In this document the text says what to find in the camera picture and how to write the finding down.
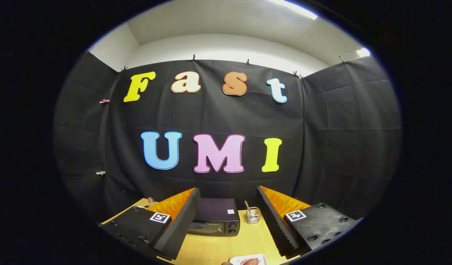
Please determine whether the black toaster oven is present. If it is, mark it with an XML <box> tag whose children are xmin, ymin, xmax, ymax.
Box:
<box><xmin>187</xmin><ymin>198</ymin><xmax>241</xmax><ymax>237</ymax></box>

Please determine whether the white square plate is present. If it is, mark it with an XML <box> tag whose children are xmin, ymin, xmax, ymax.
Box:
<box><xmin>230</xmin><ymin>254</ymin><xmax>268</xmax><ymax>265</ymax></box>

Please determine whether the black backdrop cloth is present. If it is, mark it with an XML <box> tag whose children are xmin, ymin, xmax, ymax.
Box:
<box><xmin>53</xmin><ymin>52</ymin><xmax>402</xmax><ymax>221</ymax></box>

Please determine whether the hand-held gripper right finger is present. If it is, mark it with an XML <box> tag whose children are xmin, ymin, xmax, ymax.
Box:
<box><xmin>256</xmin><ymin>185</ymin><xmax>363</xmax><ymax>258</ymax></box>

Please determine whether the long ceiling light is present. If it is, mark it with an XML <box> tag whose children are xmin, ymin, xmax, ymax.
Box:
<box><xmin>268</xmin><ymin>0</ymin><xmax>318</xmax><ymax>20</ymax></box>

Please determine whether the row of black cloth clips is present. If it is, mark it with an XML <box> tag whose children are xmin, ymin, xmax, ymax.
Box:
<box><xmin>119</xmin><ymin>54</ymin><xmax>348</xmax><ymax>81</ymax></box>

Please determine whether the metal wire utensil holder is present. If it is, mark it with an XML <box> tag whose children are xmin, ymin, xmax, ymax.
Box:
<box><xmin>245</xmin><ymin>207</ymin><xmax>262</xmax><ymax>224</ymax></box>

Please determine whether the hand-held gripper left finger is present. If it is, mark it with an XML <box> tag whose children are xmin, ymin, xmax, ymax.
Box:
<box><xmin>98</xmin><ymin>187</ymin><xmax>201</xmax><ymax>261</ymax></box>

